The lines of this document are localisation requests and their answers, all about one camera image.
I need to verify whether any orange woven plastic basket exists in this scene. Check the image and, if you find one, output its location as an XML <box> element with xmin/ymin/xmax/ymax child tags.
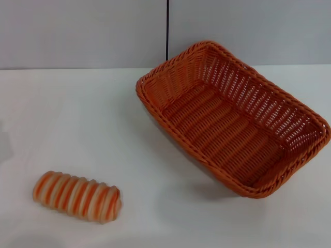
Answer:
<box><xmin>136</xmin><ymin>40</ymin><xmax>331</xmax><ymax>200</ymax></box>

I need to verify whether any striped orange bread roll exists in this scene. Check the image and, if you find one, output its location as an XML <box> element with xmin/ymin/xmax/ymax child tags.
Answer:
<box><xmin>32</xmin><ymin>170</ymin><xmax>123</xmax><ymax>225</ymax></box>

